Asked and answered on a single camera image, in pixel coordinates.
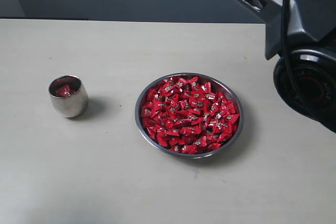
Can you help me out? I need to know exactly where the pile of red wrapped candies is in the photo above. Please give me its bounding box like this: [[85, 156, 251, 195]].
[[140, 76, 240, 154]]

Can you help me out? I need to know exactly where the shiny steel cup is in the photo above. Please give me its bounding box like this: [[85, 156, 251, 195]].
[[48, 75, 89, 118]]

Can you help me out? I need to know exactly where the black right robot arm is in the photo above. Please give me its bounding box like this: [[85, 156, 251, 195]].
[[236, 0, 335, 131]]

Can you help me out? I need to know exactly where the round steel plate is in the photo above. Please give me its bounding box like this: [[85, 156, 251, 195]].
[[134, 72, 245, 159]]

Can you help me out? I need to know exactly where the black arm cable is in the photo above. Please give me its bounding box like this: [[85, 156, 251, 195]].
[[124, 0, 316, 114]]

